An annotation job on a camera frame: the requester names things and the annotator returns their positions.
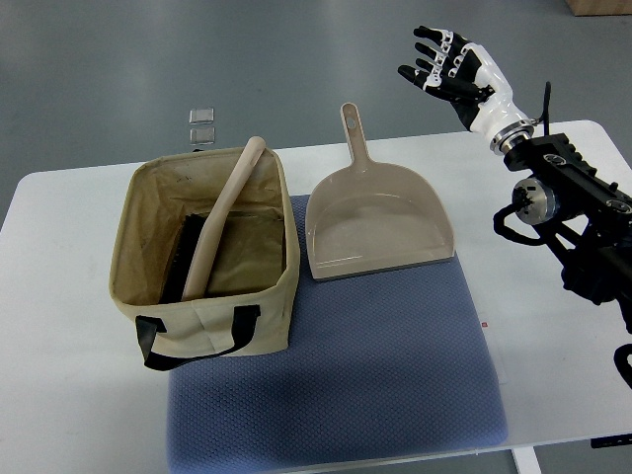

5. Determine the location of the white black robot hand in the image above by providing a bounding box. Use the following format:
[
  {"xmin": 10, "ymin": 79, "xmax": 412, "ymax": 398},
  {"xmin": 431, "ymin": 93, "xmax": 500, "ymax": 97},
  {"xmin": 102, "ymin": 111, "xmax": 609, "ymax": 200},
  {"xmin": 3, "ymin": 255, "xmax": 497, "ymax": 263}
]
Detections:
[{"xmin": 398, "ymin": 26, "xmax": 534, "ymax": 155}]

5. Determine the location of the pink hand broom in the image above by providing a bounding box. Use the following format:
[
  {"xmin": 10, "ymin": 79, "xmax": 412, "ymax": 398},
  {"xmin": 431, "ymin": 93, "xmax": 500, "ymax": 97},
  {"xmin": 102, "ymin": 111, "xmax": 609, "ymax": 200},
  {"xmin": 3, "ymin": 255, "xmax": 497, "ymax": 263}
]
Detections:
[{"xmin": 160, "ymin": 136, "xmax": 266, "ymax": 303}]

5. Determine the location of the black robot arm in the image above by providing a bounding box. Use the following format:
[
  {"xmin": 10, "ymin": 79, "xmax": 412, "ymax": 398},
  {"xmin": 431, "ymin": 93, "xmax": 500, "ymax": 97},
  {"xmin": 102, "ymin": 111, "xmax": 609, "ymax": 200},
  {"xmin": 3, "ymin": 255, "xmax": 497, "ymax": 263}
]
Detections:
[{"xmin": 493, "ymin": 110, "xmax": 631, "ymax": 324}]

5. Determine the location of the yellow canvas bag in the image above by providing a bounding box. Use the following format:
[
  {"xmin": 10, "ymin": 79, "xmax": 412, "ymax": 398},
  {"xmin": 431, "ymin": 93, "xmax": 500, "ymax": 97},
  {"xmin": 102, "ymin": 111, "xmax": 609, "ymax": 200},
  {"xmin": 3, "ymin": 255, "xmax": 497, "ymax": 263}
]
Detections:
[{"xmin": 109, "ymin": 148, "xmax": 300, "ymax": 370}]

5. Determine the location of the cardboard box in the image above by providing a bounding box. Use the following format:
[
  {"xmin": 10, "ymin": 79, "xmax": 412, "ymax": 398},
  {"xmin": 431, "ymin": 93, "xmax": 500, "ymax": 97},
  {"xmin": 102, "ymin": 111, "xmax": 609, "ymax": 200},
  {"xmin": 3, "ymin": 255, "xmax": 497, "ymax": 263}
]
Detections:
[{"xmin": 565, "ymin": 0, "xmax": 632, "ymax": 17}]

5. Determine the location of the pink dustpan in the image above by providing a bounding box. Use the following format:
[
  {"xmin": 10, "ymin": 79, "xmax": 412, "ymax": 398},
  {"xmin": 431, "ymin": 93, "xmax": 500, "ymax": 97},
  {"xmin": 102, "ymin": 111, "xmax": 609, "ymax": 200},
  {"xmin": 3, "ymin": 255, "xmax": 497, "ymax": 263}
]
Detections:
[{"xmin": 305, "ymin": 103, "xmax": 455, "ymax": 279}]

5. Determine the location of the upper clear floor plate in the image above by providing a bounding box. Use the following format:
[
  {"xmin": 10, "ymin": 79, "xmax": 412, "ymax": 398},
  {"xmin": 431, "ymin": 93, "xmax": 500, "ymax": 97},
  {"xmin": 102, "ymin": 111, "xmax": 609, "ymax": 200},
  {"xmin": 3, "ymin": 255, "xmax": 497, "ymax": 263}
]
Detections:
[{"xmin": 189, "ymin": 107, "xmax": 214, "ymax": 124}]

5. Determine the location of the blue quilted mat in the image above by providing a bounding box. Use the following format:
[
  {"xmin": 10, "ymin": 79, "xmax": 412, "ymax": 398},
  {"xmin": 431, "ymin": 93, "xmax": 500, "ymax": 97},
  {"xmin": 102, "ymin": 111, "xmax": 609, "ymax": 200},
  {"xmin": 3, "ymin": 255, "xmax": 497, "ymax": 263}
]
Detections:
[{"xmin": 165, "ymin": 194, "xmax": 510, "ymax": 474}]

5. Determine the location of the white table leg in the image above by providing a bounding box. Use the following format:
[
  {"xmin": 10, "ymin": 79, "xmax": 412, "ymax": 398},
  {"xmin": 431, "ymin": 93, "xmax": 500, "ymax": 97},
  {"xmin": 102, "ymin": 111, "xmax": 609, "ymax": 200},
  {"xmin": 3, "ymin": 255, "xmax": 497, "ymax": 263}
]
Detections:
[{"xmin": 512, "ymin": 446, "xmax": 542, "ymax": 474}]

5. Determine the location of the black table control panel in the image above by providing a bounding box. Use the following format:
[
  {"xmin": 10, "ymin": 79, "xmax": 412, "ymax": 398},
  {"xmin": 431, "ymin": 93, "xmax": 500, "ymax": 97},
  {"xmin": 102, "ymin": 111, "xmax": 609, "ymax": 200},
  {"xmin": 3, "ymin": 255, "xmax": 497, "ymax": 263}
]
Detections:
[{"xmin": 590, "ymin": 434, "xmax": 632, "ymax": 449}]

